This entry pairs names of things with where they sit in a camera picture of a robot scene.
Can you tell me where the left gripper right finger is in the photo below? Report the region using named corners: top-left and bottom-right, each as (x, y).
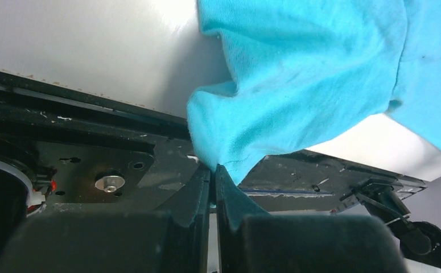
top-left (215, 165), bottom-right (407, 272)

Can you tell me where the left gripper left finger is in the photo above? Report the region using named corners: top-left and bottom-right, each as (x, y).
top-left (0, 166), bottom-right (211, 272)

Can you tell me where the turquoise t shirt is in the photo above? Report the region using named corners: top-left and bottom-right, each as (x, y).
top-left (187, 1), bottom-right (441, 184)

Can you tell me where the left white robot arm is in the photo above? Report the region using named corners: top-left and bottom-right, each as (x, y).
top-left (0, 162), bottom-right (407, 272)

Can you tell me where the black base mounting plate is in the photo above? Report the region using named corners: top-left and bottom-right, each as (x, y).
top-left (0, 72), bottom-right (427, 212)

